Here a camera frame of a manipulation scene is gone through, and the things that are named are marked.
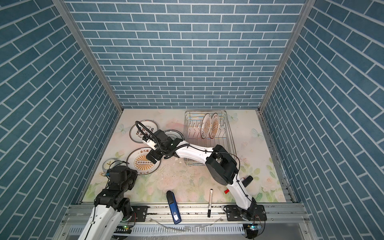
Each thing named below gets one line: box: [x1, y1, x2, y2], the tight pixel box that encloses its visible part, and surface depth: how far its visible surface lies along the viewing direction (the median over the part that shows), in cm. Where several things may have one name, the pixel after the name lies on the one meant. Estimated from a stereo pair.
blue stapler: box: [166, 190, 182, 225], surface depth 74 cm
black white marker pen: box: [207, 188, 213, 218], surface depth 77 cm
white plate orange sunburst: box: [126, 147, 161, 175], surface depth 91 cm
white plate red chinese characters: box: [129, 120, 159, 143], surface depth 106 cm
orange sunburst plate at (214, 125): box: [209, 112, 220, 139], surface depth 101 cm
